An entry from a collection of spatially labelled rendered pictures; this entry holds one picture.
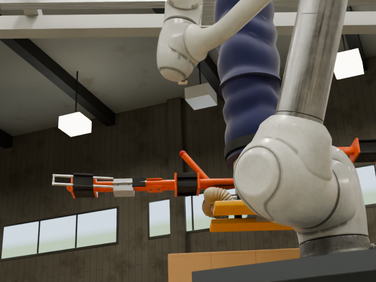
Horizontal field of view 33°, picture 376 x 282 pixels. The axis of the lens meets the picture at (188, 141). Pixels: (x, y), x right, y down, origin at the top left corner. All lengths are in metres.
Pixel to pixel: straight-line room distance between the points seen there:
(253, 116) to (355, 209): 0.86
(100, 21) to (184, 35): 3.00
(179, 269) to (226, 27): 0.72
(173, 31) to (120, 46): 9.65
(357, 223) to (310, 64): 0.36
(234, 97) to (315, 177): 1.03
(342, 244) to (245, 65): 1.05
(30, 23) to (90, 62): 7.15
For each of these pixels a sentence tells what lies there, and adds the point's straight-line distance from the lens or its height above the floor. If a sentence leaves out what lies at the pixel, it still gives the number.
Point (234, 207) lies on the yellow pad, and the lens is 2.02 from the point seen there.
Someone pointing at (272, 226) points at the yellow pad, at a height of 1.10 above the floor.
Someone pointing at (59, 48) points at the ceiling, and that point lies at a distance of 11.54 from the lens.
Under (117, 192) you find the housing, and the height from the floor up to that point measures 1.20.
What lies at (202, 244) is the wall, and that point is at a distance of 11.81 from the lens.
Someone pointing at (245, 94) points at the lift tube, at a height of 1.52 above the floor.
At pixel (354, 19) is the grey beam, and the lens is 4.88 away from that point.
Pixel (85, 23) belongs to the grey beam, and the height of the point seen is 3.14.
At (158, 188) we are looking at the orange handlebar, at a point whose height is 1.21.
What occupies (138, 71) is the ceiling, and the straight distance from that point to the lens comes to 12.09.
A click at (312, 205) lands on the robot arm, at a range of 1.27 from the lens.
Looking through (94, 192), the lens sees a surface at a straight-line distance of 2.17.
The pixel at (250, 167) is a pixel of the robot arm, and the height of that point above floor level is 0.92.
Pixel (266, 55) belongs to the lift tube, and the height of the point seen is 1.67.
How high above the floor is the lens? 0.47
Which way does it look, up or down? 24 degrees up
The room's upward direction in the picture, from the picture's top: 2 degrees counter-clockwise
